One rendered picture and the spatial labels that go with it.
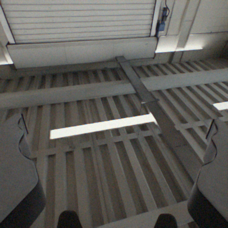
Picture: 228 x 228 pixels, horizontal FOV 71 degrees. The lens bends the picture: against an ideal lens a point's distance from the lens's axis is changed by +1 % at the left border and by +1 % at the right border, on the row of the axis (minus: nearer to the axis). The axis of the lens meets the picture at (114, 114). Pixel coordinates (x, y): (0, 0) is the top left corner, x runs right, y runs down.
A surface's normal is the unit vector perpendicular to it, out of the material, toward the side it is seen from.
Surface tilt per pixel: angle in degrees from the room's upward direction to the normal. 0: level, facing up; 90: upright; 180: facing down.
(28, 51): 90
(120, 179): 180
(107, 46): 90
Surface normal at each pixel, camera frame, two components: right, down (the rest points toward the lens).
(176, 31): 0.25, 0.66
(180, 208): 0.03, -0.73
